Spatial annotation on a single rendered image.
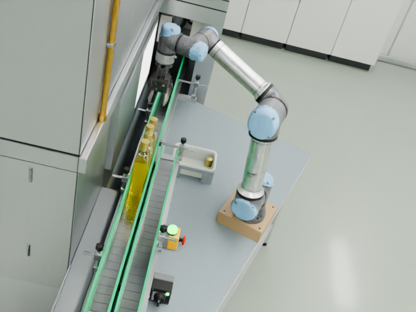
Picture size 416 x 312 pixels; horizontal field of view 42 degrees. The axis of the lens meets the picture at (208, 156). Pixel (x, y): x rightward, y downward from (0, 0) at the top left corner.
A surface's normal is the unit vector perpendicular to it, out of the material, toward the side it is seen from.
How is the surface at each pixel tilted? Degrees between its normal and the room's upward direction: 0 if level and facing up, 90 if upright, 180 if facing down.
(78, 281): 0
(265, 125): 82
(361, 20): 90
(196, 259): 0
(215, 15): 90
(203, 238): 0
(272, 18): 90
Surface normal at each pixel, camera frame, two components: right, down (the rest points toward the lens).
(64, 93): -0.09, 0.58
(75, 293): 0.22, -0.78
